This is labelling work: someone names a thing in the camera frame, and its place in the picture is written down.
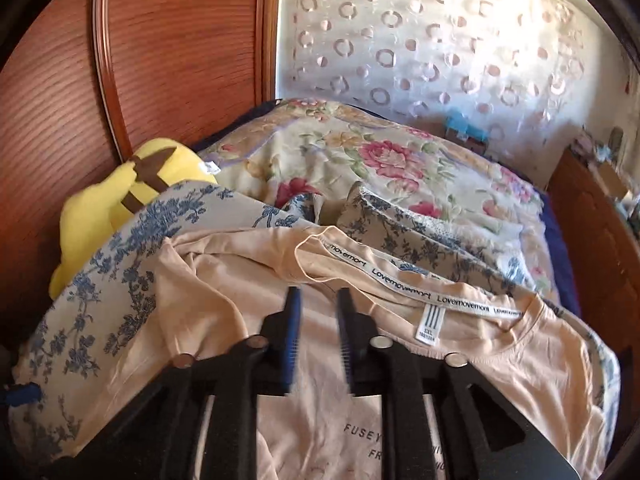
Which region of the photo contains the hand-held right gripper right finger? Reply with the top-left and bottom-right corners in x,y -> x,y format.
336,287 -> 581,480

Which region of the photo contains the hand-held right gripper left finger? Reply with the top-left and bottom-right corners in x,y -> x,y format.
47,285 -> 303,480

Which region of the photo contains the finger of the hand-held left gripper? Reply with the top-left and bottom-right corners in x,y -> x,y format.
0,382 -> 42,407

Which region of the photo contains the beige t-shirt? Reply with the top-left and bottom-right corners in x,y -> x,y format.
65,225 -> 608,480

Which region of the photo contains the blue floral bed sheet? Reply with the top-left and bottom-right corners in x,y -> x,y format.
12,180 -> 623,466

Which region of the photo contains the colourful floral quilt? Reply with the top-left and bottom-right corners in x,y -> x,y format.
195,97 -> 561,306

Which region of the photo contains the yellow plush toy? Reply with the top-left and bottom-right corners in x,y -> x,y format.
50,137 -> 218,298

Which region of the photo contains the dark blue bed sheet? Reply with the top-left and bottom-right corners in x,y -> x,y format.
540,190 -> 583,316

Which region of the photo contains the teal plastic toy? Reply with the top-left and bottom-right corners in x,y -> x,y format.
445,109 -> 491,143

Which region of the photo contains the wooden side cabinet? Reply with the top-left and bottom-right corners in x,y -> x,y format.
547,147 -> 640,361

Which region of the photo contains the cardboard box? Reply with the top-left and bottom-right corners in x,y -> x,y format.
597,162 -> 632,197

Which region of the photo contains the sheer curtain with circles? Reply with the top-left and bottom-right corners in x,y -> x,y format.
272,0 -> 616,146

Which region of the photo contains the pile of small household items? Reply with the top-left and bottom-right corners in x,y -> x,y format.
570,125 -> 640,221

